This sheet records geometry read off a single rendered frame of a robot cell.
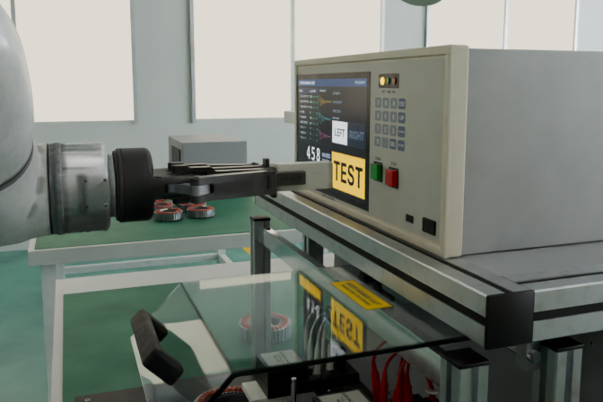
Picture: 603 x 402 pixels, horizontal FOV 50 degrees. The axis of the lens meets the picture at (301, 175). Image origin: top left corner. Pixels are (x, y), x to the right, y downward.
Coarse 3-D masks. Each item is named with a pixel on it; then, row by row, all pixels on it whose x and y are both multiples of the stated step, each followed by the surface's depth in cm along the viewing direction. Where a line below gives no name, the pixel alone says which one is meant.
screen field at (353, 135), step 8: (336, 128) 86; (344, 128) 84; (352, 128) 81; (360, 128) 79; (336, 136) 86; (344, 136) 84; (352, 136) 81; (360, 136) 79; (352, 144) 82; (360, 144) 79
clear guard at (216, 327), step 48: (192, 288) 69; (240, 288) 69; (288, 288) 69; (336, 288) 69; (384, 288) 69; (192, 336) 59; (240, 336) 56; (288, 336) 56; (336, 336) 56; (384, 336) 56; (432, 336) 56; (144, 384) 59; (192, 384) 52
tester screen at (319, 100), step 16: (304, 80) 97; (320, 80) 90; (336, 80) 85; (352, 80) 81; (304, 96) 97; (320, 96) 91; (336, 96) 85; (352, 96) 81; (304, 112) 97; (320, 112) 91; (336, 112) 86; (352, 112) 81; (304, 128) 98; (320, 128) 91; (304, 144) 98; (320, 144) 92; (336, 144) 86; (304, 160) 98; (336, 192) 87
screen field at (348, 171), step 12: (336, 156) 86; (348, 156) 83; (336, 168) 86; (348, 168) 83; (360, 168) 80; (336, 180) 87; (348, 180) 83; (360, 180) 80; (348, 192) 83; (360, 192) 80
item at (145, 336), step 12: (144, 312) 63; (132, 324) 62; (144, 324) 60; (156, 324) 63; (144, 336) 57; (156, 336) 57; (144, 348) 55; (156, 348) 54; (144, 360) 54; (156, 360) 54; (168, 360) 54; (156, 372) 54; (168, 372) 54; (180, 372) 55; (168, 384) 54
